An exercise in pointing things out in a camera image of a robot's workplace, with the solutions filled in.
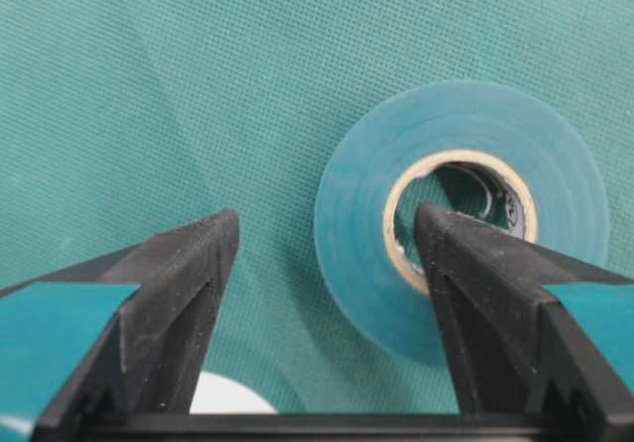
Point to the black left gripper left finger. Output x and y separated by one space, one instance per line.
121 334

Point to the teal green tape roll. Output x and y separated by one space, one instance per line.
480 148

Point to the white tape roll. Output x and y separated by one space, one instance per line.
216 394

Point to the green table cloth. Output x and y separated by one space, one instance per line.
124 118

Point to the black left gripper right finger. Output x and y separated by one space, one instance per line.
539 344

